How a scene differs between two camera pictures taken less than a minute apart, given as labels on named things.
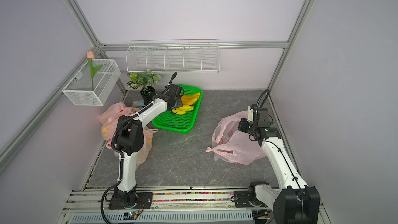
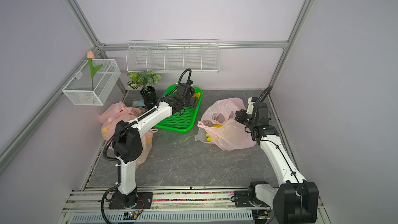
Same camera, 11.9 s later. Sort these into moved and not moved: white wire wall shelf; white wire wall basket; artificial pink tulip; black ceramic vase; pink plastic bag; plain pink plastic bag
Moved: plain pink plastic bag
Not moved: black ceramic vase; white wire wall shelf; pink plastic bag; artificial pink tulip; white wire wall basket
